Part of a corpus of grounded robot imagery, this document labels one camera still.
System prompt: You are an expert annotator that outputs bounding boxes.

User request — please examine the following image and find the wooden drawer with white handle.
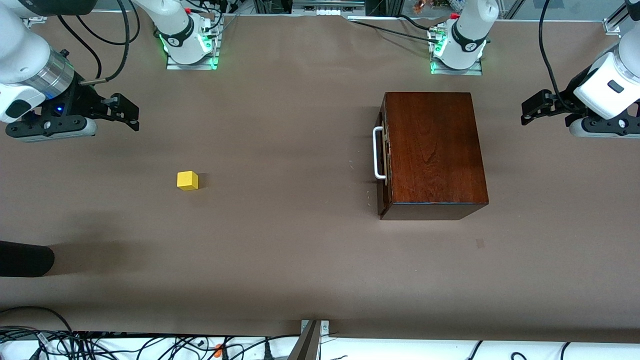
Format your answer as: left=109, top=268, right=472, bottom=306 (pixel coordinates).
left=373, top=95, right=394, bottom=217

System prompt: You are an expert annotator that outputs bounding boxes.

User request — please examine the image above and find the silver mounting bracket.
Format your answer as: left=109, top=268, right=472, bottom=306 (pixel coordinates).
left=300, top=319, right=331, bottom=335

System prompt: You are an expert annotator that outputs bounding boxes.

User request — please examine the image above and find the aluminium frame strut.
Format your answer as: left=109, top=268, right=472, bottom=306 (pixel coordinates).
left=607, top=1, right=633, bottom=29

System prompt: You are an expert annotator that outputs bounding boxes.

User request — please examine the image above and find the aluminium frame rail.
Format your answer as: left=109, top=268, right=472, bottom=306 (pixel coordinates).
left=291, top=0, right=367, bottom=13

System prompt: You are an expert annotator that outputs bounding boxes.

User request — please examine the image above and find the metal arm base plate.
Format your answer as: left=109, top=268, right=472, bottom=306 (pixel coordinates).
left=166, top=12, right=221, bottom=71
left=430, top=25, right=484, bottom=76

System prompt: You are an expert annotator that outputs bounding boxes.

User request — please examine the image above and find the dark wooden drawer cabinet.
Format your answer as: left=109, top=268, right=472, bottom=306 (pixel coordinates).
left=377, top=91, right=490, bottom=221

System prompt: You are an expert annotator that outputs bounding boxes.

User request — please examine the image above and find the black equipment box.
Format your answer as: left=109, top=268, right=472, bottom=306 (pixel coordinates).
left=365, top=0, right=396, bottom=16

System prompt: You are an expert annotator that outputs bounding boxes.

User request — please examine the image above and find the black cable loop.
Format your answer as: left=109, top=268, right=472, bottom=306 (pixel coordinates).
left=0, top=306, right=76, bottom=346

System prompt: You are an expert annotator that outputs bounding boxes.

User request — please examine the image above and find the grey cable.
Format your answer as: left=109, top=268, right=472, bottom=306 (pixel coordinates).
left=0, top=326, right=51, bottom=342

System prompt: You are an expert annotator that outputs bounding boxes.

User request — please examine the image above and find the black ribbed cylinder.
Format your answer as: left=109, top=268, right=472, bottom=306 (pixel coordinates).
left=0, top=240, right=55, bottom=278

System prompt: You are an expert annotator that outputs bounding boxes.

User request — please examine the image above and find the dark aluminium profile post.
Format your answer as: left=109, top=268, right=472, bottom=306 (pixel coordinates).
left=287, top=320, right=322, bottom=360

